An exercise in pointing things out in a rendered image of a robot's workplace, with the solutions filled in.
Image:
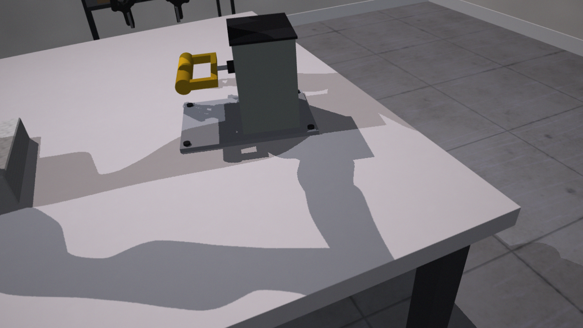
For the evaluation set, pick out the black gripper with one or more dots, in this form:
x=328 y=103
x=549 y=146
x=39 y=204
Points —
x=125 y=8

